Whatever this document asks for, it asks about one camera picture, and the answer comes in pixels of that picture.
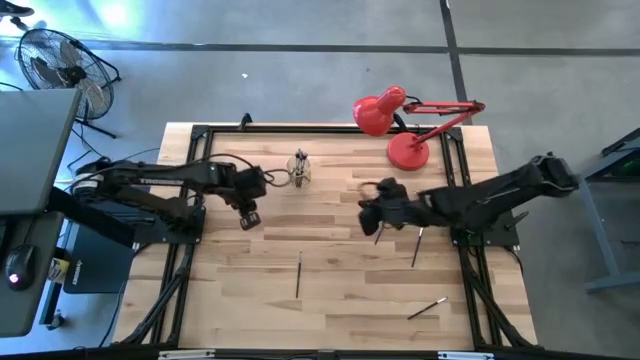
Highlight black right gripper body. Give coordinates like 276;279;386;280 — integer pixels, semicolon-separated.
379;195;426;230

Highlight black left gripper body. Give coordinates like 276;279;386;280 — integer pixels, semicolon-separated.
230;185;268;219

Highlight black silver-ferruled makeup brush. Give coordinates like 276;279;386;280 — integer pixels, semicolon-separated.
410;226;426;269

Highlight red desk lamp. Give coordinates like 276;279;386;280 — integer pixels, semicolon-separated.
352;84;487;172

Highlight black desk beam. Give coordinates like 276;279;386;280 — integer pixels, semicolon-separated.
47;185;137;250

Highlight black flat case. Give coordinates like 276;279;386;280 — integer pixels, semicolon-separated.
63;222;135;295

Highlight yellow-labelled small box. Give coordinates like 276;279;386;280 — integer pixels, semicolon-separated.
48;255;72;285

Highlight black floor fan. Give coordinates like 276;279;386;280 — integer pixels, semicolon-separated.
14;27;122;140

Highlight grey desk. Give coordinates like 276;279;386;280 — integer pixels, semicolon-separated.
0;88;84;339

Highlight black computer mouse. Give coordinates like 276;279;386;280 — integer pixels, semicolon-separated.
3;243;37;292

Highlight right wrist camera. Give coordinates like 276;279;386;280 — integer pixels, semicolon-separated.
357;199;382;220

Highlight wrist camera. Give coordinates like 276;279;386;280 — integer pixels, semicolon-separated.
357;199;382;220
238;210;263;232

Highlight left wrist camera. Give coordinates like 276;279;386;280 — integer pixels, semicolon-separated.
238;210;263;232

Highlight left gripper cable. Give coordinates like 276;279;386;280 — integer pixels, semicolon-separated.
262;168;294;189

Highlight gold wire brush holder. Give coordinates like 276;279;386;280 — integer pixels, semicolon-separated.
285;154;313;190

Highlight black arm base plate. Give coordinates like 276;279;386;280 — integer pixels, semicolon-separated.
451;209;522;250
133;205;207;246

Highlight black aluminium table frame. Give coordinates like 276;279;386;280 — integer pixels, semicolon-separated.
113;122;541;357

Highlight white edge bracket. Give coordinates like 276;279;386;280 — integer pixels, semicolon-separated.
158;349;217;360
437;350;495;360

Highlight blue-grey table frame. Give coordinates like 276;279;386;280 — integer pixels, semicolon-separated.
577;127;640;295

